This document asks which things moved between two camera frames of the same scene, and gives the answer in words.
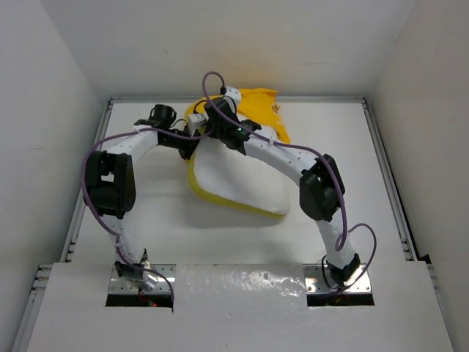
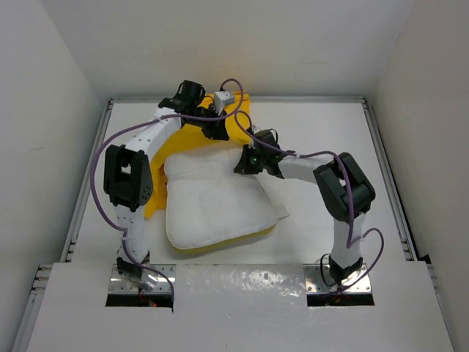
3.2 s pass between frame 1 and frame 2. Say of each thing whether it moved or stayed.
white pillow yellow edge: moved
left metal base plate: stayed
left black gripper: moved
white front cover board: stayed
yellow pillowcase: moved
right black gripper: moved
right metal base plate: stayed
